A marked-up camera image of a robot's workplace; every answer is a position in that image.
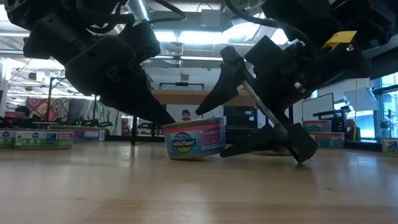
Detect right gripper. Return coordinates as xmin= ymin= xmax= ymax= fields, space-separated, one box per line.
xmin=195 ymin=35 xmax=371 ymax=164

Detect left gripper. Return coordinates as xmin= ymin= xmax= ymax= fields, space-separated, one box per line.
xmin=65 ymin=35 xmax=176 ymax=126

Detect wooden shelf black metal legs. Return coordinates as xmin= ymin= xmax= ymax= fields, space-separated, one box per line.
xmin=129 ymin=88 xmax=295 ymax=146

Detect black cabinet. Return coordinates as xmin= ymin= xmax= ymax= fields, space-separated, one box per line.
xmin=223 ymin=105 xmax=259 ymax=139

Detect black rig bar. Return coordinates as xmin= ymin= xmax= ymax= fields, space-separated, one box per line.
xmin=159 ymin=82 xmax=205 ymax=91

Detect white monitor screen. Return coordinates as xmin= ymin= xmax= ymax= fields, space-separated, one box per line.
xmin=300 ymin=92 xmax=336 ymax=123

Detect grey curtain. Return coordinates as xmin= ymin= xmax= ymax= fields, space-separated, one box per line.
xmin=68 ymin=98 xmax=124 ymax=134

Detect black background equipment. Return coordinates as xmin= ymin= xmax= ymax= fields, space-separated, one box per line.
xmin=312 ymin=105 xmax=354 ymax=134

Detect colourful patterned panel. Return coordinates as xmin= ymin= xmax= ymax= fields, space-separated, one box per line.
xmin=25 ymin=97 xmax=70 ymax=123

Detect yellow tag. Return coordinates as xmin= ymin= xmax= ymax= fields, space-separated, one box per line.
xmin=322 ymin=30 xmax=358 ymax=51

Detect black tripod device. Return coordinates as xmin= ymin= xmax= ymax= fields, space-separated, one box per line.
xmin=381 ymin=108 xmax=393 ymax=139

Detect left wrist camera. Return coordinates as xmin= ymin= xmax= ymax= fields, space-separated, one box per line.
xmin=118 ymin=20 xmax=162 ymax=64

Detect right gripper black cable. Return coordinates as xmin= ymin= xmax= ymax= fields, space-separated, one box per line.
xmin=223 ymin=0 xmax=317 ymax=68

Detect silver ventilation duct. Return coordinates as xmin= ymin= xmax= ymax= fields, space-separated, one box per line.
xmin=126 ymin=0 xmax=150 ymax=20

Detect black metal table frame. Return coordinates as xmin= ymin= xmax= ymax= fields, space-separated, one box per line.
xmin=74 ymin=133 xmax=384 ymax=153

